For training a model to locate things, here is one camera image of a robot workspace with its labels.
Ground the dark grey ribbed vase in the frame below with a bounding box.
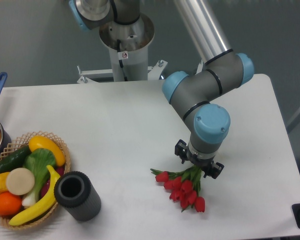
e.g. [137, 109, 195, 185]
[54, 171, 102, 222]

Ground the yellow banana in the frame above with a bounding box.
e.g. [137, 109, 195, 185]
[8, 165, 61, 227]

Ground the woven wicker basket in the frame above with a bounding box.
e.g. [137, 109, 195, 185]
[0, 131, 71, 231]

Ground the red tulip bouquet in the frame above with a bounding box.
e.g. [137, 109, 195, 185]
[150, 165, 206, 213]

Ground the black base cable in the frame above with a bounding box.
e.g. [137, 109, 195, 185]
[116, 38, 129, 82]

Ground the green bok choy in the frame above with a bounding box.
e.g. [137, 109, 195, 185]
[22, 148, 56, 208]

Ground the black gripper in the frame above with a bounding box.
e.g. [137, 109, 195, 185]
[174, 139, 225, 179]

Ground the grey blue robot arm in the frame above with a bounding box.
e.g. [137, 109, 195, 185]
[69, 0, 255, 178]

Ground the orange fruit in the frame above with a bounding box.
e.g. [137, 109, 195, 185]
[0, 191, 22, 217]

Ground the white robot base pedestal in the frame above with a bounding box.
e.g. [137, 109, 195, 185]
[77, 13, 168, 84]

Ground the green cucumber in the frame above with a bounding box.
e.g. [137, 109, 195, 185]
[0, 145, 32, 174]

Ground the beige round disc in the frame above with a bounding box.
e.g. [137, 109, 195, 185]
[5, 167, 35, 196]

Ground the dark red fruit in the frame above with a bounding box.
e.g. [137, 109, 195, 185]
[40, 166, 65, 199]

